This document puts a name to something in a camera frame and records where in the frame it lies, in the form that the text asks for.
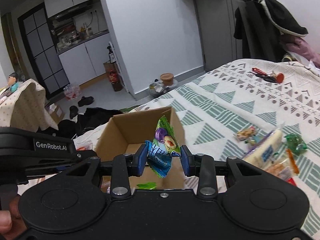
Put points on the black jacket on chair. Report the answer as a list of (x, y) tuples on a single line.
[(259, 24)]

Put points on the black shoe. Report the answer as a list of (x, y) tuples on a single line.
[(73, 112), (85, 101)]

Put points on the cartoon doll figure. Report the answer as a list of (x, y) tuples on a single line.
[(12, 85)]

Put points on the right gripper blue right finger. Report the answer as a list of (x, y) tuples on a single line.
[(203, 167)]

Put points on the black clothes on floor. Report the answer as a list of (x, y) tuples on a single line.
[(82, 123)]

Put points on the pink clothing pile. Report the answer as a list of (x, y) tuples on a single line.
[(299, 46)]

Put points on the dotted cloth covered table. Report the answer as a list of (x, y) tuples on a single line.
[(25, 108)]

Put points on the black spray bottle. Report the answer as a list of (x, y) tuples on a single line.
[(111, 55)]

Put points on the white kitchen cabinet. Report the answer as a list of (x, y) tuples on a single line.
[(86, 61)]

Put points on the brown cardboard box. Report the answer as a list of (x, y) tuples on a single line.
[(125, 133)]

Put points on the green candy wrapper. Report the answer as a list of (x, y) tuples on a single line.
[(295, 143)]

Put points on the water bottle pack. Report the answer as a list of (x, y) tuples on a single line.
[(71, 92)]

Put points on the grey door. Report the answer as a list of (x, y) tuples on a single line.
[(216, 21)]

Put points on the round cookie snack pack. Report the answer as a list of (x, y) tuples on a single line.
[(249, 136)]

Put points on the person's left hand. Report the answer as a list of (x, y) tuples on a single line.
[(12, 224)]

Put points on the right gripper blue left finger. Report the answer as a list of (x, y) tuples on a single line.
[(124, 167)]

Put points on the white cake snack pack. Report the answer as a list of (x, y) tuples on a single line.
[(260, 155)]

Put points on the plastic bag on floor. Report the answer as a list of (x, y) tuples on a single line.
[(157, 88)]

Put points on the orange biscuit snack pack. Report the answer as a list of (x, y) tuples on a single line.
[(284, 168)]

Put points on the green fruit snack packet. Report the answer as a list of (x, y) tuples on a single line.
[(163, 148)]

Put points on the patterned bed blanket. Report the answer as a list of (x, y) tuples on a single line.
[(214, 107)]

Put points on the brown lidded pot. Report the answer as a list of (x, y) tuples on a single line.
[(167, 79)]

